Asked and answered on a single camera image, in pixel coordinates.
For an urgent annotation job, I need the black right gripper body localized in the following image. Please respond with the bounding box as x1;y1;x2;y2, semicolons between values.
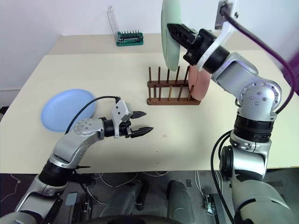
183;28;220;66

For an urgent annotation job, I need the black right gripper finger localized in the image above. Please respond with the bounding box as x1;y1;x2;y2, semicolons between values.
166;23;197;48

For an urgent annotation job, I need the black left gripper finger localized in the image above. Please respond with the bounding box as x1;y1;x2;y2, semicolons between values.
130;127;155;139
131;111;148;120

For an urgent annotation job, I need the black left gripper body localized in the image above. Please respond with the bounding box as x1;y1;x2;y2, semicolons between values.
119;120;133;139

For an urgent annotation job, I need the green plate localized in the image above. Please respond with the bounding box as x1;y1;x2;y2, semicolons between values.
160;0;183;72

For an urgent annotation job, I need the wooden dish rack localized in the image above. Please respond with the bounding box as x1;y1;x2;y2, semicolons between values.
146;65;202;106

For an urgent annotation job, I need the pink plate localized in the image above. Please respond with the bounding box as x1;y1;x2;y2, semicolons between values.
187;64;211;102

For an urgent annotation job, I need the green screwdriver bit set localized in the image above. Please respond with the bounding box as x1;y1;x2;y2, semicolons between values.
115;31;144;47

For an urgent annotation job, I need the blue plate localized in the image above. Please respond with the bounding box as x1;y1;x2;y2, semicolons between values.
40;88;98;133

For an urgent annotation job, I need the clear plastic bit case lid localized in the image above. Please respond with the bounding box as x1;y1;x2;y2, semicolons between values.
107;5;119;38

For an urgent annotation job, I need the dark grey rounded shape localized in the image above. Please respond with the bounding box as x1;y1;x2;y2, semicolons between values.
166;180;196;223
105;180;150;220

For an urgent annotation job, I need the small grey box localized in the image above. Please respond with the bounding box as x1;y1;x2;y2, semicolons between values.
65;192;78;207

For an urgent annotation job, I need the purple blurred object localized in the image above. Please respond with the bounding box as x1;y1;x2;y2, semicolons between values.
281;53;299;94

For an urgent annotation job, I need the silver metal latch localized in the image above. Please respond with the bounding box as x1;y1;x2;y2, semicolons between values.
204;193;217;216

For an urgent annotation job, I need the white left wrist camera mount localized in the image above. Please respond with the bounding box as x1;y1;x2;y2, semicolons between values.
111;98;134;140

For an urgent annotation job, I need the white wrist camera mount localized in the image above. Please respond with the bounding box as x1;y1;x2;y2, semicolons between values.
111;98;134;140
196;0;239;73

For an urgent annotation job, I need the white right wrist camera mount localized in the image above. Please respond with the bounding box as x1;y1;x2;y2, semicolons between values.
196;0;239;73

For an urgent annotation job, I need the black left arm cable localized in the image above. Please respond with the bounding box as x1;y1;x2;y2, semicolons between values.
64;95;120;134

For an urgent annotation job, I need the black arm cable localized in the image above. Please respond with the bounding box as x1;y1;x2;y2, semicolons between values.
220;2;296;115
64;95;120;134

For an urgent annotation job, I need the white cable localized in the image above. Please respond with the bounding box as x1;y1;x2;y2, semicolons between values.
194;171;225;195
0;173;22;204
93;171;169;188

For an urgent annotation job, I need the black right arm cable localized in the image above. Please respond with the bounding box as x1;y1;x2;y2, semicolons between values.
220;2;296;115

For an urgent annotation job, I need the thin black looped cable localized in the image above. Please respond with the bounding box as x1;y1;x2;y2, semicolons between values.
210;130;238;224

